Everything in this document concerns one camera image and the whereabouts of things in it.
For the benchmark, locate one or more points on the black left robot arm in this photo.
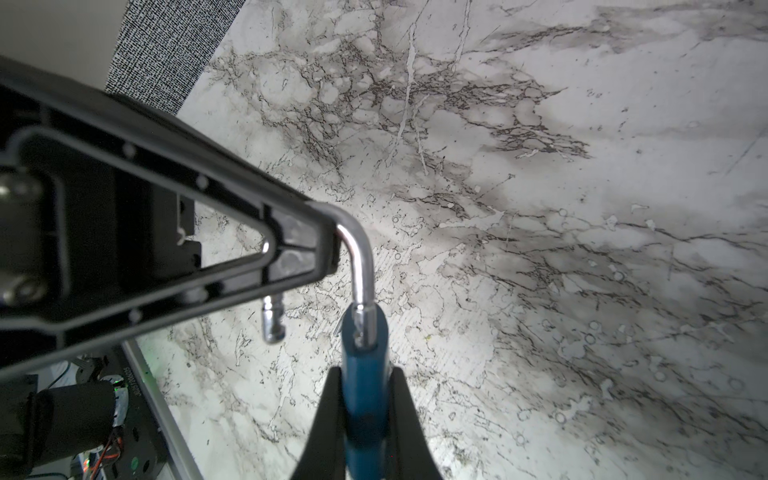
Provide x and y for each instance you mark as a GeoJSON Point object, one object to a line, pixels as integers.
{"type": "Point", "coordinates": [38, 427]}

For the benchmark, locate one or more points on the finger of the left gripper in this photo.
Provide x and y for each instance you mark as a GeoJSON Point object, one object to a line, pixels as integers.
{"type": "Point", "coordinates": [118, 219]}

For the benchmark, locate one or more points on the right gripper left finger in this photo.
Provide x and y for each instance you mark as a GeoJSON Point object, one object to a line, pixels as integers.
{"type": "Point", "coordinates": [324, 453]}

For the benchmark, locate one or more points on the blue padlock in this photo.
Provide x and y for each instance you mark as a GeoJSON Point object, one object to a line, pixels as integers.
{"type": "Point", "coordinates": [364, 348]}

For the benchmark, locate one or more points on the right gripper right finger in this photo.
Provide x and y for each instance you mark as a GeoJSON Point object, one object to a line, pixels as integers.
{"type": "Point", "coordinates": [407, 452]}

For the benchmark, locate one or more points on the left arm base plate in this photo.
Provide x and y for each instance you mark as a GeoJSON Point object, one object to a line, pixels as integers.
{"type": "Point", "coordinates": [136, 449]}

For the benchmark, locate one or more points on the aluminium front rail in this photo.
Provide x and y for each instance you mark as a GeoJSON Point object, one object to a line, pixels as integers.
{"type": "Point", "coordinates": [181, 460]}

